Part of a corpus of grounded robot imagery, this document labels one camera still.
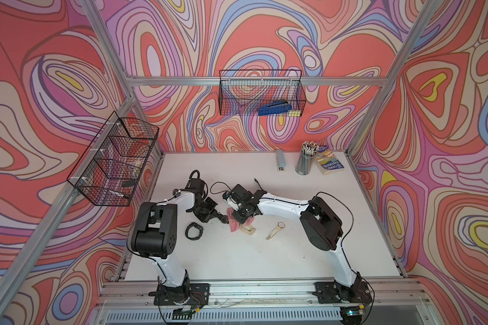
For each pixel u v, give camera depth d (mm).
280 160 1120
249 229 871
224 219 913
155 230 485
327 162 1113
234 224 904
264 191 1002
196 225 863
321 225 527
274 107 894
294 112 841
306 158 993
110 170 795
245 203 725
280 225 904
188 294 717
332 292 734
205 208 810
